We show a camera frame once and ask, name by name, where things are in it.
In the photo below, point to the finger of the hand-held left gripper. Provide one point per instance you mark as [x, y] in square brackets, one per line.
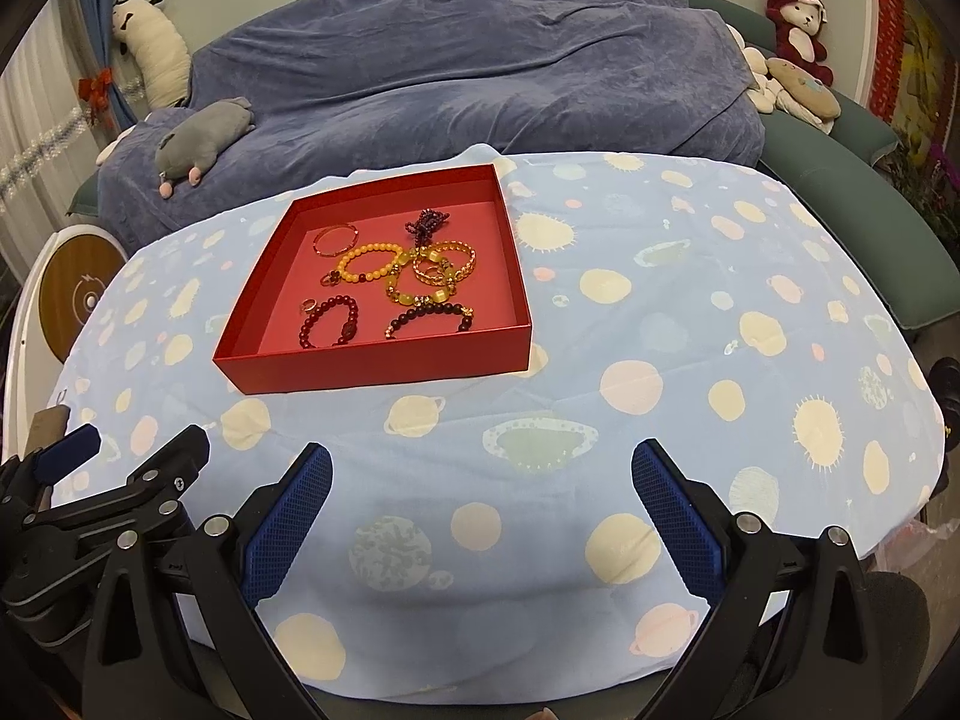
[71, 450]
[176, 461]

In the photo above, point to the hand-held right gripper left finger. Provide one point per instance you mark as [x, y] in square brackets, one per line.
[289, 525]

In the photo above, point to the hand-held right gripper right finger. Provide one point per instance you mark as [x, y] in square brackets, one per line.
[679, 525]

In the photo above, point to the red cardboard box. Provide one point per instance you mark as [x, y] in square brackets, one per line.
[495, 345]

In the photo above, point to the gold cuff bangle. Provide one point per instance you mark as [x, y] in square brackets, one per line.
[469, 259]

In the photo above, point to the brown cardboard piece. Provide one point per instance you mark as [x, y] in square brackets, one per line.
[46, 431]

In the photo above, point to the round wooden disc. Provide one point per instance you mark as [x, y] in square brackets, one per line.
[79, 292]

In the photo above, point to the thin red bangle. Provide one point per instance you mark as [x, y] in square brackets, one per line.
[334, 241]

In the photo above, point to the white lace curtain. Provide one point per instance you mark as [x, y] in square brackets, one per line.
[34, 157]

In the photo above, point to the grey plush mouse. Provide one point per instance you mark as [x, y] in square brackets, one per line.
[202, 139]

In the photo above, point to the dark purple beaded ornament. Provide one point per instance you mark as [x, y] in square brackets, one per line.
[426, 226]

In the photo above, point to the red ribbon bow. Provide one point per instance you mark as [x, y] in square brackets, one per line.
[96, 90]

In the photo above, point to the teal padded bed edge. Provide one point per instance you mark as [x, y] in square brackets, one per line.
[855, 195]

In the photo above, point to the white plush toy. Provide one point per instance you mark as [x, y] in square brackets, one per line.
[161, 52]

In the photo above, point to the cream plush toy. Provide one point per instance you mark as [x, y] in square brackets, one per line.
[806, 86]

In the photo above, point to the blue velvet blanket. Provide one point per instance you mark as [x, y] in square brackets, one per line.
[465, 67]

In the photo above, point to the red plush monkey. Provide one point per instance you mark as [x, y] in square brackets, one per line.
[799, 26]

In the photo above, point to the colourful wall poster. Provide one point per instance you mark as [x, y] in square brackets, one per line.
[911, 52]

